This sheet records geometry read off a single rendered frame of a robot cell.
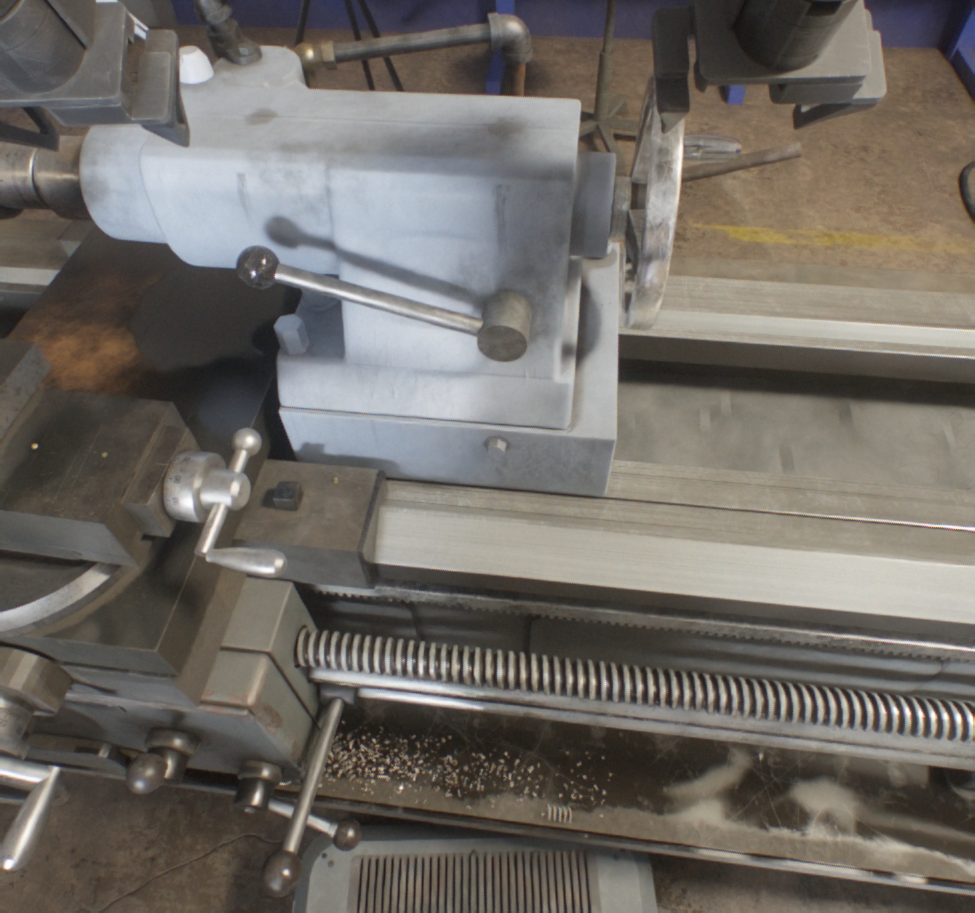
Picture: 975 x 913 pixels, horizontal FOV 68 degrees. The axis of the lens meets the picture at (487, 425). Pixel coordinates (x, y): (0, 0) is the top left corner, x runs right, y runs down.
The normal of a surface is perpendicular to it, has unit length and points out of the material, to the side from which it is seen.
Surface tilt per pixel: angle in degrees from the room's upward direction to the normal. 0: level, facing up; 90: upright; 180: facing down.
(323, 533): 0
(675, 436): 11
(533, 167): 22
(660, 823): 0
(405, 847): 0
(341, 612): 90
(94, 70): 30
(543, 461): 90
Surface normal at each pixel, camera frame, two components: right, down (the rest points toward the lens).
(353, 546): -0.02, -0.63
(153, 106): -0.01, -0.16
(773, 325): -0.11, 0.15
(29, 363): 0.99, 0.11
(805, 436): -0.33, -0.61
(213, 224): -0.12, 0.72
